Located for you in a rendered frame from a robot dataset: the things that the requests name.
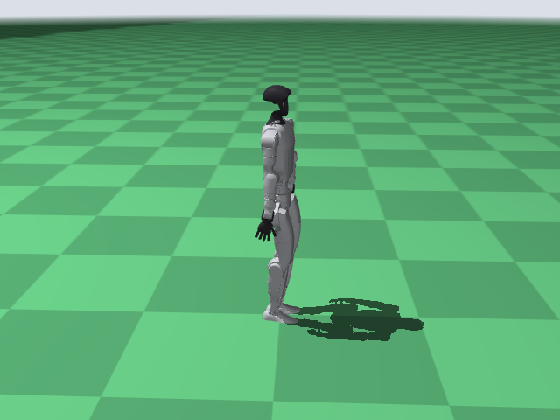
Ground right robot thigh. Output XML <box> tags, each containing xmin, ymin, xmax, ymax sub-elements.
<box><xmin>268</xmin><ymin>202</ymin><xmax>294</xmax><ymax>273</ymax></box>

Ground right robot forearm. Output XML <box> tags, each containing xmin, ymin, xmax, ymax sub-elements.
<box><xmin>263</xmin><ymin>173</ymin><xmax>277</xmax><ymax>220</ymax></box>

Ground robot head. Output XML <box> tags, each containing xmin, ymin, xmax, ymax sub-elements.
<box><xmin>262</xmin><ymin>85</ymin><xmax>291</xmax><ymax>125</ymax></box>

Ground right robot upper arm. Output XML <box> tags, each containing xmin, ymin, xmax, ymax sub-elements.
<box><xmin>261</xmin><ymin>129</ymin><xmax>280</xmax><ymax>182</ymax></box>

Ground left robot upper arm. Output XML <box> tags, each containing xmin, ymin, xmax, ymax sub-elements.
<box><xmin>286</xmin><ymin>118</ymin><xmax>298</xmax><ymax>164</ymax></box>

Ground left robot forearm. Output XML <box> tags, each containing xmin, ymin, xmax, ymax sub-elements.
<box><xmin>288</xmin><ymin>163</ymin><xmax>296</xmax><ymax>192</ymax></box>

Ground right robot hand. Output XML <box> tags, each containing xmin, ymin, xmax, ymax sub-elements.
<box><xmin>255</xmin><ymin>209</ymin><xmax>276</xmax><ymax>241</ymax></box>

